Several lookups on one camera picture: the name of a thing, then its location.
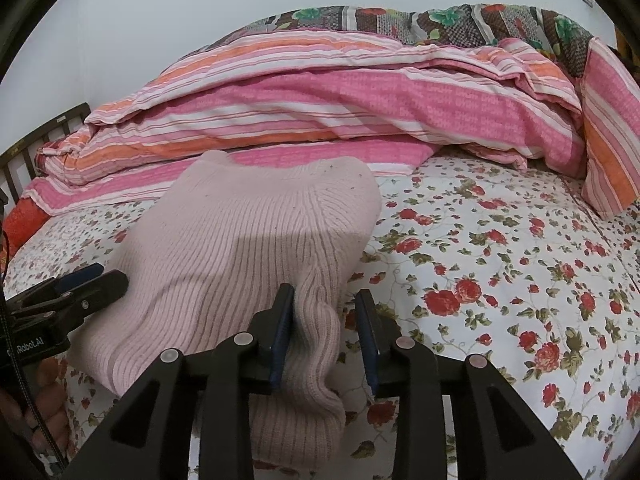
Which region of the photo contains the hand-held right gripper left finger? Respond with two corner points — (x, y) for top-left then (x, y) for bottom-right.
(62, 282), (296, 480)

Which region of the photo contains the person's left hand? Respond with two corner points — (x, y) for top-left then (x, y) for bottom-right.
(0, 357), (69, 461)

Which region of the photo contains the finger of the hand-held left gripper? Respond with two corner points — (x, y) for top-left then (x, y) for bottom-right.
(7, 262), (103, 311)
(10, 269), (130, 331)

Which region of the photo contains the brown green floral quilt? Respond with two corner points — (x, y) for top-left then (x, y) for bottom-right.
(220, 4), (598, 78)

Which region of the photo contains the red patterned pillow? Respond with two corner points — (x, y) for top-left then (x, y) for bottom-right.
(2, 197), (51, 256)

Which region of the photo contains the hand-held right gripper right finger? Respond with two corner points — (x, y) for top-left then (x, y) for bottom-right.
(354, 289), (583, 480)

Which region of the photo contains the floral white bedsheet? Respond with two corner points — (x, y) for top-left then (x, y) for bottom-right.
(2, 155), (640, 480)

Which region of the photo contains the dark wooden headboard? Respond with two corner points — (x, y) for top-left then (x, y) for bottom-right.
(0, 102), (92, 201)

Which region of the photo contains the pink knitted sweater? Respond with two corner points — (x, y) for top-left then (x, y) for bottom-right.
(65, 150), (382, 473)

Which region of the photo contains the pink orange striped quilt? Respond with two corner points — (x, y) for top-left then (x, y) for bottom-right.
(22, 27), (640, 221)

